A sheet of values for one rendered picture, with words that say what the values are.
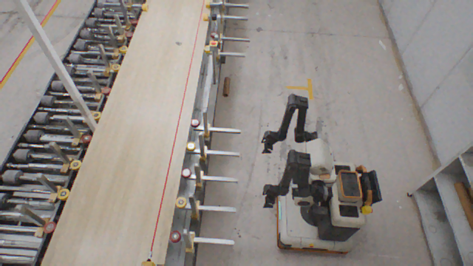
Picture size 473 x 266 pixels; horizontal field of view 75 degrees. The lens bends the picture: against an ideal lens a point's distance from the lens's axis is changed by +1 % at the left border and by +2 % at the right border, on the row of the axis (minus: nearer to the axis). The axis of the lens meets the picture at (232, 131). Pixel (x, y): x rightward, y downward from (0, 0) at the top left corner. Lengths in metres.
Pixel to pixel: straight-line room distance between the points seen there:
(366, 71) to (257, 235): 2.92
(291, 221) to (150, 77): 1.94
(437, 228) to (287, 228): 1.51
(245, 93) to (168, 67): 1.33
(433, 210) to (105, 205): 3.11
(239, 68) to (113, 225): 2.91
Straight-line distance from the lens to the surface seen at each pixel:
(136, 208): 2.43
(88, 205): 2.55
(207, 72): 3.56
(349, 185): 2.60
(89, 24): 4.13
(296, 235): 3.00
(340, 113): 4.23
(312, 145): 2.14
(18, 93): 4.93
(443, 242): 3.71
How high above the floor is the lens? 3.09
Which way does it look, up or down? 55 degrees down
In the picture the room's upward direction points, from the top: 3 degrees clockwise
